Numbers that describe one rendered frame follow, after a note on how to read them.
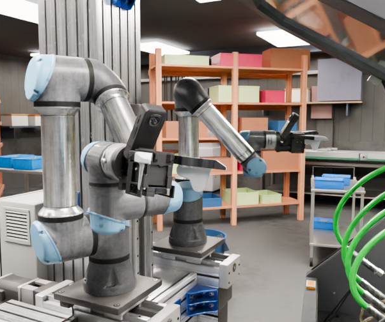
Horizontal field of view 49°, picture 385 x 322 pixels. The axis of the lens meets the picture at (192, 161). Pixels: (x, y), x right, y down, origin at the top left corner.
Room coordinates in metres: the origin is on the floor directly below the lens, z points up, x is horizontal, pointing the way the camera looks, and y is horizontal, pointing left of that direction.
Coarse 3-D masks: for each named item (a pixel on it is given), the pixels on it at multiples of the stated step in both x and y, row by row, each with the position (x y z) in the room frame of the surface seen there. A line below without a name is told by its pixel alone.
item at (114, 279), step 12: (96, 264) 1.13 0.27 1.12; (108, 264) 1.12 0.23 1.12; (120, 264) 1.13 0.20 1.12; (84, 276) 1.18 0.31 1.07; (96, 276) 1.12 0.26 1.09; (108, 276) 1.11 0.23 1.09; (120, 276) 1.12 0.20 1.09; (132, 276) 1.16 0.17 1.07; (84, 288) 1.14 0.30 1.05; (96, 288) 1.11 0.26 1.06; (108, 288) 1.10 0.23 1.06; (120, 288) 1.11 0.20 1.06; (132, 288) 1.15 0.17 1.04
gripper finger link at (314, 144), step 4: (316, 136) 1.67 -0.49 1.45; (320, 136) 1.67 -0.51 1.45; (324, 136) 1.68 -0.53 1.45; (304, 140) 1.71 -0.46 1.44; (308, 140) 1.70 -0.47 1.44; (312, 140) 1.69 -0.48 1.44; (316, 140) 1.67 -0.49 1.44; (320, 140) 1.67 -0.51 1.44; (324, 140) 1.67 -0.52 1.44; (328, 140) 1.67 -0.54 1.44; (312, 144) 1.69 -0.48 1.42; (316, 144) 1.68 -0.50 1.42; (312, 148) 1.69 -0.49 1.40; (316, 148) 1.68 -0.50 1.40
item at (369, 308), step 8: (384, 232) 0.89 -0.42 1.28; (376, 240) 0.90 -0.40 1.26; (368, 248) 0.90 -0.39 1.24; (360, 256) 0.91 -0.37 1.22; (352, 264) 0.92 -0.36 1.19; (352, 272) 0.91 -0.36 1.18; (352, 280) 0.91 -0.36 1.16; (352, 288) 0.91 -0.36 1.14; (360, 296) 0.91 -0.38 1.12; (360, 304) 0.91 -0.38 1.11; (368, 304) 0.91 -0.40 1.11; (368, 312) 0.90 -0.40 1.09; (376, 312) 0.90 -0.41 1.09
